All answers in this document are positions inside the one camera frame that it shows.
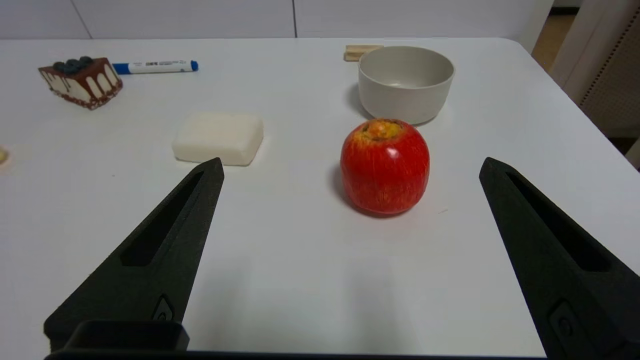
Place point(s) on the brown perforated panel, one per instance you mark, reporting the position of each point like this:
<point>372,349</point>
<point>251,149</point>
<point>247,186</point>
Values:
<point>615,75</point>

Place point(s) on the white rectangular soap block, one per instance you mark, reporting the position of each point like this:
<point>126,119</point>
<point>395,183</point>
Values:
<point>218,137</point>

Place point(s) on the red apple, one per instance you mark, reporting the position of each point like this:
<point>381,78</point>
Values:
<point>385,170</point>

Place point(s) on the chocolate blueberry cake slice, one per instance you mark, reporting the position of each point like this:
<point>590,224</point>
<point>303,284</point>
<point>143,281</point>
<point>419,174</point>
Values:
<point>82,82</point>

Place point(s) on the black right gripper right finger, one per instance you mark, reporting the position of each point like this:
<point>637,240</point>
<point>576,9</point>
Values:
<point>560,260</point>

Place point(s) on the small tan wooden block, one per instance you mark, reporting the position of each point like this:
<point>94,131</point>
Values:
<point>355,52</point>

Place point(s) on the white marker with blue cap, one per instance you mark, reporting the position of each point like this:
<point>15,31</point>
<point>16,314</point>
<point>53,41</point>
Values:
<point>155,66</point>

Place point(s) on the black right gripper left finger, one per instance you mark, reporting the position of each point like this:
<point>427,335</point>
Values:
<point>150,270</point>

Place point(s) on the beige round bowl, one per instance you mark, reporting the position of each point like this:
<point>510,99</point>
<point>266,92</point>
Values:
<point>405,95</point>

